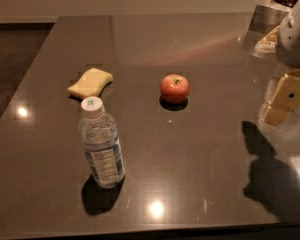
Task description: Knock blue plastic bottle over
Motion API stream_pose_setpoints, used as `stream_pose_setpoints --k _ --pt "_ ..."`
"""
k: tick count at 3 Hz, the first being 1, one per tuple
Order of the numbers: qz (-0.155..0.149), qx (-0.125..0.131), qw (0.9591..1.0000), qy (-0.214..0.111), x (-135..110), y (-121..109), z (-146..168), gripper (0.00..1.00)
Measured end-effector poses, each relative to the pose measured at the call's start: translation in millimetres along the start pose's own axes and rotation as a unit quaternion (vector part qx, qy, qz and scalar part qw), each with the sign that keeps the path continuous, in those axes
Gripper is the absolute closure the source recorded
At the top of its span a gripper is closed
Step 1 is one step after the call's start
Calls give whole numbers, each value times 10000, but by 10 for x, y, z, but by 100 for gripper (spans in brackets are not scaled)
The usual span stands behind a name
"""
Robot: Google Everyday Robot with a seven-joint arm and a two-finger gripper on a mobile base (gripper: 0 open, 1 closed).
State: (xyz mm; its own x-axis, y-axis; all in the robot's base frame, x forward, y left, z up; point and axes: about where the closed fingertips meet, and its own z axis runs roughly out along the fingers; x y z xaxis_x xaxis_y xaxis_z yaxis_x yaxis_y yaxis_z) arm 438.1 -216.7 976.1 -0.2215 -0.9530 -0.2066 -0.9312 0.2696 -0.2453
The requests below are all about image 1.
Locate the yellow sponge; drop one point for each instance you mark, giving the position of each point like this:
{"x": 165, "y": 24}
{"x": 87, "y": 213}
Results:
{"x": 91, "y": 83}

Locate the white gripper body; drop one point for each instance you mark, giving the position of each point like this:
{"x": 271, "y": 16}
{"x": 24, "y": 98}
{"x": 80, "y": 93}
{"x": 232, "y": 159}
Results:
{"x": 294, "y": 41}

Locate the red apple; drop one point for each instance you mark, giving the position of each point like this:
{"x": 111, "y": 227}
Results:
{"x": 174, "y": 88}

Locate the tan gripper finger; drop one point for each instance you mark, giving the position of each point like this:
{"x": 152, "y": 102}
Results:
{"x": 282, "y": 98}

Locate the clear plastic water bottle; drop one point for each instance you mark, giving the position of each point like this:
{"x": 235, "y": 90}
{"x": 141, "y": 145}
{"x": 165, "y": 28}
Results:
{"x": 99, "y": 134}

